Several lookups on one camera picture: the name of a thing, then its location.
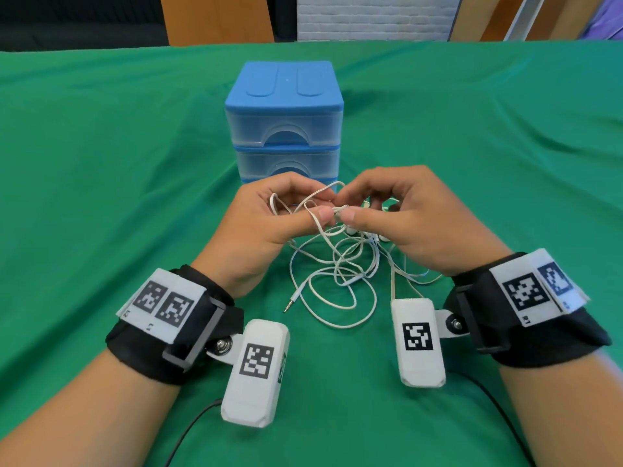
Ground person's right forearm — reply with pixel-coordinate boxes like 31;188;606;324
498;350;623;467

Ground black sofa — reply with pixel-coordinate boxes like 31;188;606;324
0;0;170;52

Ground black left wrist strap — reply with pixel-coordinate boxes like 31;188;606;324
105;265;245;387

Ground black camera cable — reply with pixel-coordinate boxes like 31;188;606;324
163;399;224;467
445;370;536;467

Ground cream beige earphones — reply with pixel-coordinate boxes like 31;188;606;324
389;247;444;302

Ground blue plastic mini drawer unit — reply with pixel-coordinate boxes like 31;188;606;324
224;60;345;186

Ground wide orange wooden panel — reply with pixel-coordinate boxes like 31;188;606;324
159;0;275;47

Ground black right camera cable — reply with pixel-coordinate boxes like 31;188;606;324
445;370;536;467

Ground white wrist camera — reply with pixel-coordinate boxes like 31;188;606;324
390;298;469;389
206;318;291;429

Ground white right marker tag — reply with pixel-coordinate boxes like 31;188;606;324
489;248;591;329

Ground white metal frame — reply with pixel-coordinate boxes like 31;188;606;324
504;0;547;42

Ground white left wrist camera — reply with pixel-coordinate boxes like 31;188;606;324
206;318;291;429

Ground black right wrist strap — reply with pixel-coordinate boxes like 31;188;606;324
443;252;613;369

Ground person's right hand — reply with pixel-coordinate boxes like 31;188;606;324
334;165;513;278

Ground black wrist strap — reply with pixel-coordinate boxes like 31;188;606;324
443;252;613;369
105;265;245;387

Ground person's left forearm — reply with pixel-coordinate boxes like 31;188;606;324
0;347;181;467

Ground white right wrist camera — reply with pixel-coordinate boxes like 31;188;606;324
390;298;469;389

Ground white left marker tag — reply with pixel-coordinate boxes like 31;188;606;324
116;268;208;345

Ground green tablecloth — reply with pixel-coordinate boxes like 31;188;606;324
0;41;623;467

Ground person's left hand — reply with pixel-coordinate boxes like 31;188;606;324
190;171;341;300

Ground white marker tag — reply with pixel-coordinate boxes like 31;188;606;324
489;248;591;329
116;268;208;345

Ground white earphone cables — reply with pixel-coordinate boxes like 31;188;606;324
269;181;390;330

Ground tan wooden board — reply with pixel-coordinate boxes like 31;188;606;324
525;0;607;42
448;0;505;42

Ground purple cloth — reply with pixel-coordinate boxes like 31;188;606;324
581;0;623;40

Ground black left camera cable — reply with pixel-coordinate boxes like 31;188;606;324
163;399;224;467

